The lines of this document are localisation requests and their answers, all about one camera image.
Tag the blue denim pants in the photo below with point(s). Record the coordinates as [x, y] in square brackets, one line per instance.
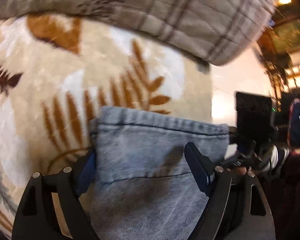
[144, 188]

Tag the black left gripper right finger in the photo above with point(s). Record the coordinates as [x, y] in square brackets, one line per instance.
[237, 207]

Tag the person's hand with gripper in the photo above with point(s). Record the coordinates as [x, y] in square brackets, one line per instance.
[256, 164]

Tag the beige striped quilt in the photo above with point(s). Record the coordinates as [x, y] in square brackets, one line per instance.
[216, 31]

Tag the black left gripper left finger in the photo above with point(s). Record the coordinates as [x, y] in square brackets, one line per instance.
[36, 216]

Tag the cream leaf-pattern blanket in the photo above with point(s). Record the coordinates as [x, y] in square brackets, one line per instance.
[56, 72]

